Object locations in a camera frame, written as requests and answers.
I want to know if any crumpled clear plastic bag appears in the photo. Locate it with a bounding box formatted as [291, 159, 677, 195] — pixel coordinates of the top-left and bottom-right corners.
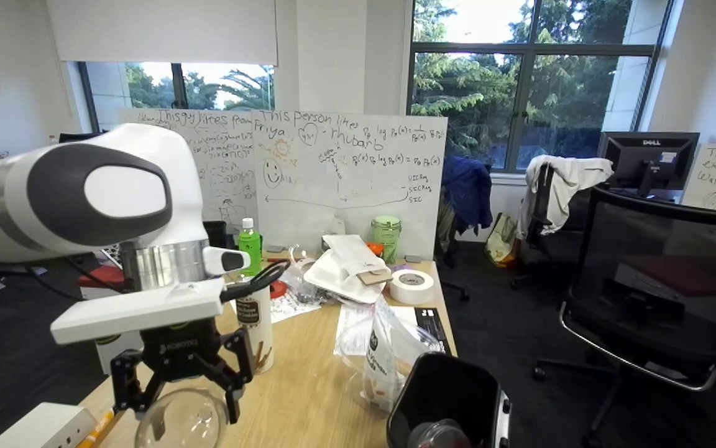
[362, 302, 428, 413]

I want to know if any black yellow marker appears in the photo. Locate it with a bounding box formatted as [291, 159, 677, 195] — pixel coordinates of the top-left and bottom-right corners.
[77, 408, 120, 448]

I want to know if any whiteboard with sun drawing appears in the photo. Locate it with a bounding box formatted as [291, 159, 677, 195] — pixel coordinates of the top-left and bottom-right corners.
[253, 110, 450, 262]

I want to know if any tall clear canister black label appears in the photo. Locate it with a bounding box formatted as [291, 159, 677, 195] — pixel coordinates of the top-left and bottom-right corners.
[234, 283, 276, 374]

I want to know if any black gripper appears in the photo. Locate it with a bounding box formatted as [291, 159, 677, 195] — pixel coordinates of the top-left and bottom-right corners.
[107, 318, 258, 427]

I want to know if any green plastic bottle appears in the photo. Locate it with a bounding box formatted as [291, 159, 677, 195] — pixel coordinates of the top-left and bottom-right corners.
[235, 216, 266, 281]

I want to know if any white paper sheet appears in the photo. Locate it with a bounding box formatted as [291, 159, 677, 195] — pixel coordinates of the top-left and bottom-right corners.
[266, 264, 327, 329]

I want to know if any blue jacket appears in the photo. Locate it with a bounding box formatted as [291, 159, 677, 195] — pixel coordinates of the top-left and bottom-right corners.
[443, 155, 495, 235]

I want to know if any black landfill bin with trash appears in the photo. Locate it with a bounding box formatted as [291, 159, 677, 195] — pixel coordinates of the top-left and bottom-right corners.
[385, 352, 514, 448]

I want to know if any small brown card box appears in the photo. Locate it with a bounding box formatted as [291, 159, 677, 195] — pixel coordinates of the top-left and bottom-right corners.
[356, 266, 394, 288]

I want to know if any small black Dell monitor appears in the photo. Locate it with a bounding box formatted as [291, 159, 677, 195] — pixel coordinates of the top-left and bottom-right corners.
[596, 130, 703, 208]

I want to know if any clear plastic zip bag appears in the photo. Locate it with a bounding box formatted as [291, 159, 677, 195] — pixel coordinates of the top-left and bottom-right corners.
[330, 300, 423, 362]

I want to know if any white cloth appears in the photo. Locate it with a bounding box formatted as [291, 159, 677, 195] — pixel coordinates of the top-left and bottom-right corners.
[525, 152, 617, 240]

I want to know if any white power box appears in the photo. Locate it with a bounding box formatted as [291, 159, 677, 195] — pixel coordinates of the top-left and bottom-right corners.
[0, 400, 99, 448]

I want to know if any yellow bag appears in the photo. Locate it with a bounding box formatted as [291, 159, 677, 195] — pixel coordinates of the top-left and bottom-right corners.
[481, 209, 525, 269]

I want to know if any white tape roll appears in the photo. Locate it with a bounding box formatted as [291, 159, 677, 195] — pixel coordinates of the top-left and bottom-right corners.
[387, 266, 437, 306]

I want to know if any light green container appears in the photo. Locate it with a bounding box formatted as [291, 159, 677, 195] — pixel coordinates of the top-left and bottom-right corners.
[367, 214, 404, 266]

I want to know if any white roller blind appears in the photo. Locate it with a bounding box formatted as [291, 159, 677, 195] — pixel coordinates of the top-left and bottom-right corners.
[45, 0, 280, 67]

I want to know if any black chair under white cloth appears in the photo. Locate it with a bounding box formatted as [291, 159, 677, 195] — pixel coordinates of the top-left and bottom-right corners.
[526, 161, 591, 269]

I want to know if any white papers pile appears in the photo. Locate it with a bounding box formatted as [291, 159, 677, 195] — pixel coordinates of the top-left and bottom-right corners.
[301, 232, 392, 306]

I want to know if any black mesh office chair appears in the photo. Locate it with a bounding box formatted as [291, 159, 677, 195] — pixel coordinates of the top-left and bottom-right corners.
[529, 184, 716, 448]

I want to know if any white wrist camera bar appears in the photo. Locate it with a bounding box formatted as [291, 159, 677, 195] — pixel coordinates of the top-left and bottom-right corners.
[48, 276, 228, 349]

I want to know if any whiteboard with dense writing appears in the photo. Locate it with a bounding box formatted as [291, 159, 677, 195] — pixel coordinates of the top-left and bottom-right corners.
[116, 108, 261, 237]

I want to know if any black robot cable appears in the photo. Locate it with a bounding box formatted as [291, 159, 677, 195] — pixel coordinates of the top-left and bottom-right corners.
[215, 257, 294, 306]

